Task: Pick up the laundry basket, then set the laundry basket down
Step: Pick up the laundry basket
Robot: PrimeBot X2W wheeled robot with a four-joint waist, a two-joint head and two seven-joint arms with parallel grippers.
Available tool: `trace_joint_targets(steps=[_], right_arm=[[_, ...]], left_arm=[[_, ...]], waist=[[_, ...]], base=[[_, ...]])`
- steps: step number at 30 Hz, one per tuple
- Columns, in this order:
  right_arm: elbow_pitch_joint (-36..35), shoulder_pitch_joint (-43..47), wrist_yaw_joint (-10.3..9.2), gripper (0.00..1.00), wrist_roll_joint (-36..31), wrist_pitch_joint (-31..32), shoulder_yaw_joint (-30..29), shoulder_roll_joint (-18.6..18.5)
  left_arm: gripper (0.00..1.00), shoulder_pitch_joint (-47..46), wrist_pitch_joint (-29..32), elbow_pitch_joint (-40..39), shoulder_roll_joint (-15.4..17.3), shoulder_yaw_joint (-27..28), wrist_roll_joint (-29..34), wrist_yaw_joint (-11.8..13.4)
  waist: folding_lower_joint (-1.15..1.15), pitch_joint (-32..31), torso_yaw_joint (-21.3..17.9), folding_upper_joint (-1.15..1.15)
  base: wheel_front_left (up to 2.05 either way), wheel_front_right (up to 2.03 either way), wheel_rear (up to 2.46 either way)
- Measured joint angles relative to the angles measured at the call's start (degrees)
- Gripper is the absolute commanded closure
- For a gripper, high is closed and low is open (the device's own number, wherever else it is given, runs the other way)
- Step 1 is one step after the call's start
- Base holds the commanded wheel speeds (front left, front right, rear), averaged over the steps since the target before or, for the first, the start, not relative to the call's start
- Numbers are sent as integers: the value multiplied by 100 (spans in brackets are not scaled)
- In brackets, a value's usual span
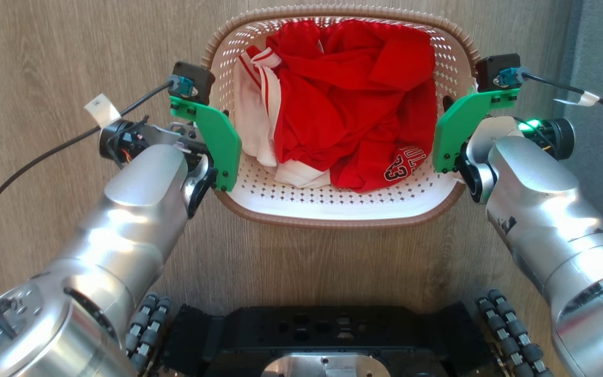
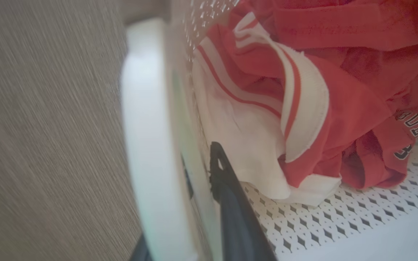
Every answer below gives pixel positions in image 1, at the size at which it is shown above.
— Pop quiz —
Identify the silver metal waist plate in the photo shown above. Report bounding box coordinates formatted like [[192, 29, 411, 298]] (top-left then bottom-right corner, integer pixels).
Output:
[[260, 353, 392, 377]]

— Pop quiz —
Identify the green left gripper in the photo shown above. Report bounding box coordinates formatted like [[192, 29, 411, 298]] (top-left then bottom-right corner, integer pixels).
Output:
[[169, 96, 242, 192]]

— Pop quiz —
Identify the red basketball jersey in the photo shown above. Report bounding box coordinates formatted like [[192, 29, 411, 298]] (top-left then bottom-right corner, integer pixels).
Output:
[[265, 18, 438, 193]]

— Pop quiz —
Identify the white garment with red stripes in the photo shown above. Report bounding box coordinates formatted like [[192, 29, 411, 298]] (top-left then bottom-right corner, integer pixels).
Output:
[[233, 46, 332, 189]]

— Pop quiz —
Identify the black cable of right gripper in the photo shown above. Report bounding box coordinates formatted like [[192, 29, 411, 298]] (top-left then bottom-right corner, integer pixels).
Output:
[[520, 72, 603, 223]]

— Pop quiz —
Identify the grey roller wheel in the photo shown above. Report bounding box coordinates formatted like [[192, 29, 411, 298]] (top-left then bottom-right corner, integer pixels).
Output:
[[476, 289, 554, 377], [123, 294, 173, 375]]

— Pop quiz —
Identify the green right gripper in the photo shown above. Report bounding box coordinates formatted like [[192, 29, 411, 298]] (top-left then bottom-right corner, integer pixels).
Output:
[[432, 88, 520, 174]]

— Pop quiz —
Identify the white laundry basket brown rim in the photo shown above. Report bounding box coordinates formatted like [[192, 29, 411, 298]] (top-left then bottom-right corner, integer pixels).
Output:
[[202, 5, 482, 229]]

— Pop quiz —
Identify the white paper tag on cable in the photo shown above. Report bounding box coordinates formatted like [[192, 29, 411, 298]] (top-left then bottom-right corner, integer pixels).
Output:
[[84, 94, 122, 128], [553, 91, 601, 107]]

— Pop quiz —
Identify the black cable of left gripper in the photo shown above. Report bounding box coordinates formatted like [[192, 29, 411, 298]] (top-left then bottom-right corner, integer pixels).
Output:
[[0, 79, 176, 309]]

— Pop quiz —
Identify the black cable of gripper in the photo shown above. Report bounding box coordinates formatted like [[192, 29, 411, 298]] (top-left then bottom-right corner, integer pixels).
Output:
[[520, 72, 603, 223], [0, 79, 176, 309]]

